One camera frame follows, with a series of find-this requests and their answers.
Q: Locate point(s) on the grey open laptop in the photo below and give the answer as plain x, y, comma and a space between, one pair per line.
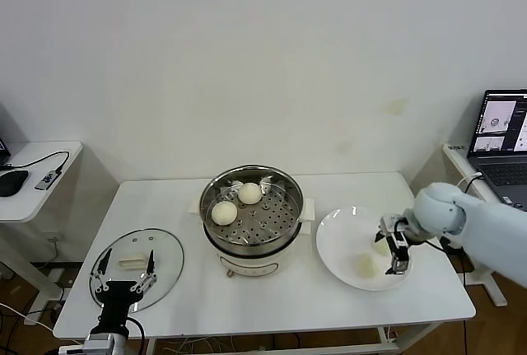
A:
502, 124

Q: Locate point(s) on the black open laptop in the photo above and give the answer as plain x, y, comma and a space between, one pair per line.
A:
3, 149

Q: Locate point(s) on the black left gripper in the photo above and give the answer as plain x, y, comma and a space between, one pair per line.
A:
117, 297

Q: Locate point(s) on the white round plate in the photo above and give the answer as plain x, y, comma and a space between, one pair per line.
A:
333, 248

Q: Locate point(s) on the white side desk with mouse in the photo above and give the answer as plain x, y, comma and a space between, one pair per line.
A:
24, 206

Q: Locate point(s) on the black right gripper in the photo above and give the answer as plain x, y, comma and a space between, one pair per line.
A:
398, 241

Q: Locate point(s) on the cream electric cooking pot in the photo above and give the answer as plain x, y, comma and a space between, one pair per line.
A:
255, 266

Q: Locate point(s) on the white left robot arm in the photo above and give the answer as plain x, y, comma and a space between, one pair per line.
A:
101, 342

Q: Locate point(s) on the grey usb hub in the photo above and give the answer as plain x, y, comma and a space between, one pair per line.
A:
46, 178

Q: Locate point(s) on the black computer mouse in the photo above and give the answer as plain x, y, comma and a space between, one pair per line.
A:
12, 182

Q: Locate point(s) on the white steamed baozi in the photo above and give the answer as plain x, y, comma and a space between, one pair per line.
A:
381, 248
250, 193
365, 265
224, 212

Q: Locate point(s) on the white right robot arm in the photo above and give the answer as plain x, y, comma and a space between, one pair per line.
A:
486, 223

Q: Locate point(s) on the white metal table frame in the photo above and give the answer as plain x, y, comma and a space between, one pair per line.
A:
385, 333

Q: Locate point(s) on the white wall socket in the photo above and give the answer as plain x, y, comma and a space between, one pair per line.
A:
55, 237

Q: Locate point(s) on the white side desk with laptop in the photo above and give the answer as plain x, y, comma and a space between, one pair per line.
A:
458, 161

